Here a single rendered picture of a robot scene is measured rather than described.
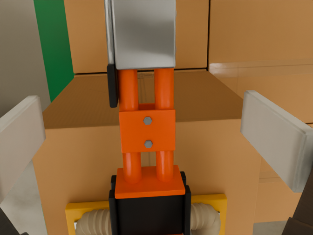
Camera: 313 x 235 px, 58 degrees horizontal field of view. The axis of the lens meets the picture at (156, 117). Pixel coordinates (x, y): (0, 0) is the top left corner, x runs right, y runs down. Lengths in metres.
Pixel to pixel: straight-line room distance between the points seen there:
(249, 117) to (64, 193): 0.42
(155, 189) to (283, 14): 0.71
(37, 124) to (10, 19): 1.31
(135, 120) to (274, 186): 0.88
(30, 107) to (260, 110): 0.13
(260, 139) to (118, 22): 0.18
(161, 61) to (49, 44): 1.17
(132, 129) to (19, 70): 1.23
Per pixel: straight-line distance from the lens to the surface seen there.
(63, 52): 1.43
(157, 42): 0.29
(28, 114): 0.17
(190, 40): 0.85
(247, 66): 0.91
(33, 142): 0.18
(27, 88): 1.52
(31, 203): 1.82
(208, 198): 0.54
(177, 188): 0.34
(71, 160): 0.51
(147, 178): 0.36
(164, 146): 0.32
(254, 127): 0.18
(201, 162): 0.51
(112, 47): 0.30
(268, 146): 0.16
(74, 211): 0.54
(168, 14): 0.29
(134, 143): 0.32
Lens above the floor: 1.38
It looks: 69 degrees down
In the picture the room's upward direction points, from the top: 168 degrees clockwise
